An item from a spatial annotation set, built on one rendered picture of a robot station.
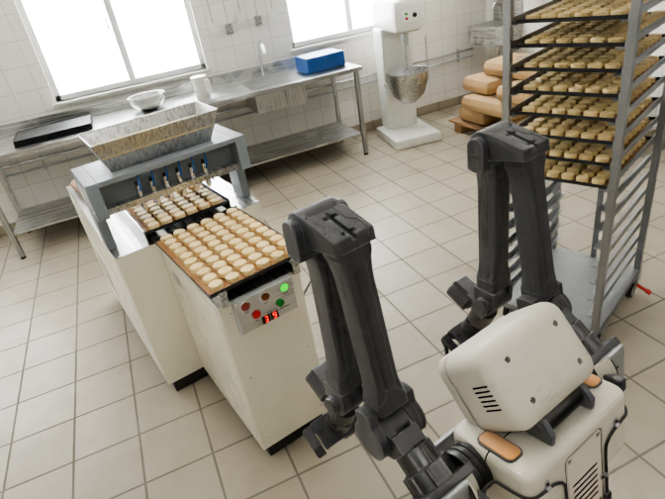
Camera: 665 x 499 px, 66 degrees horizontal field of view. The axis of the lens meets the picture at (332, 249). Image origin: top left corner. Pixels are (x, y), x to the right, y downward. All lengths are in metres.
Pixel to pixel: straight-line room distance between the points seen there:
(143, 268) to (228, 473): 0.97
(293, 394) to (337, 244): 1.55
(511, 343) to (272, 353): 1.31
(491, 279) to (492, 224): 0.14
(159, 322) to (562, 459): 2.03
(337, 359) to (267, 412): 1.29
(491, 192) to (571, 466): 0.52
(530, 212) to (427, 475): 0.52
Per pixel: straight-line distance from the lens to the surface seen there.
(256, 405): 2.16
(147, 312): 2.57
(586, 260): 3.20
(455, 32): 6.60
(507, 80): 2.34
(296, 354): 2.13
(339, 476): 2.29
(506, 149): 1.02
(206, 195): 2.58
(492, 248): 1.16
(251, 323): 1.90
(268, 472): 2.38
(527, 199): 1.05
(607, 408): 1.02
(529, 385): 0.89
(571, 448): 0.96
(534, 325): 0.93
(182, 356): 2.75
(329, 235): 0.75
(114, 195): 2.42
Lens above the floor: 1.83
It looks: 30 degrees down
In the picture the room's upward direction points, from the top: 10 degrees counter-clockwise
